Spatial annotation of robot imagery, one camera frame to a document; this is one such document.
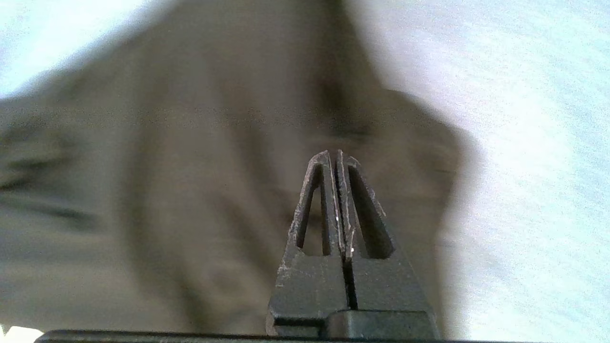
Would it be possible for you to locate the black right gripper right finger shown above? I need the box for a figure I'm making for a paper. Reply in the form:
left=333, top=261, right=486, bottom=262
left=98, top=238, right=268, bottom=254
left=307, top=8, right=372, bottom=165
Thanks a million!
left=335, top=150, right=439, bottom=340

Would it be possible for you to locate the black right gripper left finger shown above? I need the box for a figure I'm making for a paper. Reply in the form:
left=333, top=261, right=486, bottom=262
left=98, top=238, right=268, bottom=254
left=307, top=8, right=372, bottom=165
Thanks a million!
left=266, top=150, right=349, bottom=336

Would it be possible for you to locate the black moon print T-shirt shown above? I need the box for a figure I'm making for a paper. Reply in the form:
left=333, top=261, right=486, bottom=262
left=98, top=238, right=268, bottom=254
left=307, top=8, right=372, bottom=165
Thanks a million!
left=0, top=0, right=477, bottom=336

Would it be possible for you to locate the blue bed sheet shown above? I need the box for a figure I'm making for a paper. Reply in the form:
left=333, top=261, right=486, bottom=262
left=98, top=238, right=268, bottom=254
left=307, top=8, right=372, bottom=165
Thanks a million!
left=0, top=0, right=610, bottom=343

